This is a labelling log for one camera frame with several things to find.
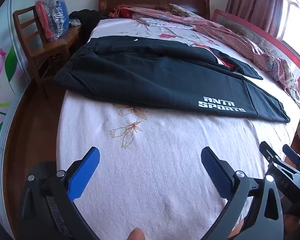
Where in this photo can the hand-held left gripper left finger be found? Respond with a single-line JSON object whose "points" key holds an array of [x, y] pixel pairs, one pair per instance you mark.
{"points": [[83, 173]]}

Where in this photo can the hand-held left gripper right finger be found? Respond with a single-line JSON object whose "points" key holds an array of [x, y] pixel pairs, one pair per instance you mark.
{"points": [[215, 173]]}

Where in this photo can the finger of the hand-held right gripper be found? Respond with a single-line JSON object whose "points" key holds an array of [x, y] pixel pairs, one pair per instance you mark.
{"points": [[268, 152], [291, 153]]}

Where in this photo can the black pants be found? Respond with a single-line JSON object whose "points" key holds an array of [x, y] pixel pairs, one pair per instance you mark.
{"points": [[152, 80]]}

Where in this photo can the person's left hand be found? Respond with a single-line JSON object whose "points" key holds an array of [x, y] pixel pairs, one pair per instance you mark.
{"points": [[137, 234]]}

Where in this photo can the bed with floral sheet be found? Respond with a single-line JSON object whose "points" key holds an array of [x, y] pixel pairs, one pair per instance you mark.
{"points": [[165, 155]]}

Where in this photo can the pink patterned quilt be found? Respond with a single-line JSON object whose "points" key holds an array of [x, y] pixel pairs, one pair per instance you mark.
{"points": [[227, 32]]}

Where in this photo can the window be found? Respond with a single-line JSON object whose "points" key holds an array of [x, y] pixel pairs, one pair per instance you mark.
{"points": [[297, 25]]}

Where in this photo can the flower print wardrobe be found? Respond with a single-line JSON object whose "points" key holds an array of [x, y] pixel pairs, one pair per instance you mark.
{"points": [[0, 67]]}

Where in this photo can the wooden nightstand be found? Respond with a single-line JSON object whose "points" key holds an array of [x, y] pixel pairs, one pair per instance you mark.
{"points": [[73, 32]]}

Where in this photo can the mauve curtain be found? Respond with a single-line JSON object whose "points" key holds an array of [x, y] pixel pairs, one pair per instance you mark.
{"points": [[255, 0]]}

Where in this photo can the dark clothes pile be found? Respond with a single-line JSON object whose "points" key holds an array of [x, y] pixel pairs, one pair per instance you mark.
{"points": [[86, 15]]}

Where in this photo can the wooden chair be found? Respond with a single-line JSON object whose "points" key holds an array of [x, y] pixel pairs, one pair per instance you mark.
{"points": [[22, 25]]}

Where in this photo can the clear plastic bag of clothes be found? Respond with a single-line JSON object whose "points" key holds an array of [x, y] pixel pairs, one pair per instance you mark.
{"points": [[52, 12]]}

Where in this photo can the red orange cloth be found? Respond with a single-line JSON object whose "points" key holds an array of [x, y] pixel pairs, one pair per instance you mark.
{"points": [[125, 12]]}

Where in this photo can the floral pillow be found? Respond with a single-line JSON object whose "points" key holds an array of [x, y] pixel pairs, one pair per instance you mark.
{"points": [[177, 8]]}

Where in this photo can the pink bed guard rail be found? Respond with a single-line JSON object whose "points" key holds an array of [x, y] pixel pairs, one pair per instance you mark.
{"points": [[240, 20]]}

